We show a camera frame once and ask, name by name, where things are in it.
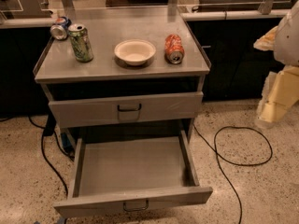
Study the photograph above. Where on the grey metal drawer cabinet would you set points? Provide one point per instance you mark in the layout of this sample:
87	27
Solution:
63	78

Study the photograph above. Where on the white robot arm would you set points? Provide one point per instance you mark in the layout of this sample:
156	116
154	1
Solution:
286	47

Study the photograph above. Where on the green soda can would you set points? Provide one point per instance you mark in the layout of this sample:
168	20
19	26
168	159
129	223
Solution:
80	42

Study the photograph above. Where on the white counter rail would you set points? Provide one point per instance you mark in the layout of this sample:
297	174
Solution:
233	15

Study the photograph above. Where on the grey drawer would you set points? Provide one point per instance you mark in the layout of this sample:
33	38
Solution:
132	176
126	109

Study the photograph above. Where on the white paper bowl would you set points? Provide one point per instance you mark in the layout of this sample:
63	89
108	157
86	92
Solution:
135	52

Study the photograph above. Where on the orange soda can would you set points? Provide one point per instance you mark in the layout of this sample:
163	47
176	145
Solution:
174	51

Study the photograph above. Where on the grey top drawer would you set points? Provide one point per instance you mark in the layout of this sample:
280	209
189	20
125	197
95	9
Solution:
126	109

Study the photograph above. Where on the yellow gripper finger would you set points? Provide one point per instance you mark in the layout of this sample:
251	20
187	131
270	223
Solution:
267	41
280	93

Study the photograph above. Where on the red blue soda can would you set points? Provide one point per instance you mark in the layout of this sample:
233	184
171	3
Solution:
59	29

